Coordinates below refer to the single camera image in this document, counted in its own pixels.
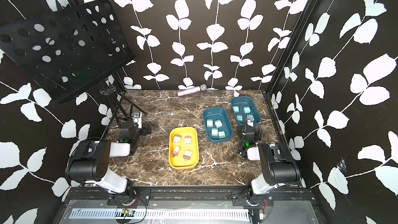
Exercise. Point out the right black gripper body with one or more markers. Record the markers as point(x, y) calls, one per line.
point(241, 129)

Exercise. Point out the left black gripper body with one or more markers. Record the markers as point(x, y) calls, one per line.
point(141, 131)

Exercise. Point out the green plug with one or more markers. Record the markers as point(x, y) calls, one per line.
point(218, 123)
point(214, 132)
point(209, 123)
point(247, 110)
point(221, 135)
point(239, 118)
point(250, 118)
point(236, 108)

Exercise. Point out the teal storage tray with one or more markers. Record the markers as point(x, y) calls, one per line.
point(218, 113)
point(242, 107)

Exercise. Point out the pink plug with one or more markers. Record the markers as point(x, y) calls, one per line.
point(176, 151)
point(187, 140)
point(187, 155)
point(177, 139)

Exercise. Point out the yellow storage tray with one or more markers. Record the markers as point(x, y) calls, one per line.
point(178, 162)

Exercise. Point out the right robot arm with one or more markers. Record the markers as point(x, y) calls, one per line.
point(277, 164)

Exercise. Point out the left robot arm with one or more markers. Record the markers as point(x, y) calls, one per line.
point(89, 161)

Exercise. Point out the black tripod stand legs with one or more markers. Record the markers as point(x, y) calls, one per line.
point(111, 93)

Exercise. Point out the black perforated music stand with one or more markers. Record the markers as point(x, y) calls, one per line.
point(69, 51)

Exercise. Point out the black front mounting rail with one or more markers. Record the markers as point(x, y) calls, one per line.
point(239, 195)

